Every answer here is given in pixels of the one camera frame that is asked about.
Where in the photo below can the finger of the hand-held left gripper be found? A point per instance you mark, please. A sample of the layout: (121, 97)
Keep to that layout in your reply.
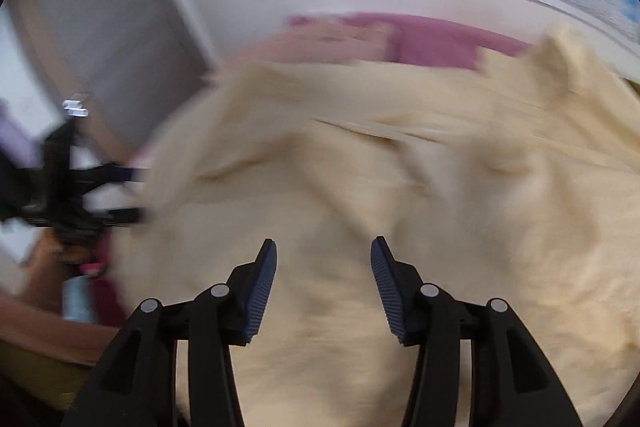
(117, 174)
(115, 217)

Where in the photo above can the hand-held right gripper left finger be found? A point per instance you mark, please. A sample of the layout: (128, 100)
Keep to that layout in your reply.
(260, 292)

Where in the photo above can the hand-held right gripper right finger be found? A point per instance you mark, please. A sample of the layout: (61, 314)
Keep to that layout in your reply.
(387, 287)

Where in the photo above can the cream cloth garment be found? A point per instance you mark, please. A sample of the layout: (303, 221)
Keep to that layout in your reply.
(375, 187)

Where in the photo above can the person's left hand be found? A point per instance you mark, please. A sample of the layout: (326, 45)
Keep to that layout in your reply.
(45, 267)

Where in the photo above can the purple garment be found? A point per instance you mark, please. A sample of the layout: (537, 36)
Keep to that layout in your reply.
(15, 132)

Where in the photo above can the grey curtained window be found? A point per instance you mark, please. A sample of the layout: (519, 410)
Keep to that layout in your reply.
(100, 22)

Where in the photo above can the peach pink garment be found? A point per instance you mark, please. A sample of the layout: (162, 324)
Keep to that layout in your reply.
(310, 44)

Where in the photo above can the pink flower-print bed sheet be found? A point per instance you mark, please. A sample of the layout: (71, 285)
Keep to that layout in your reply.
(440, 39)

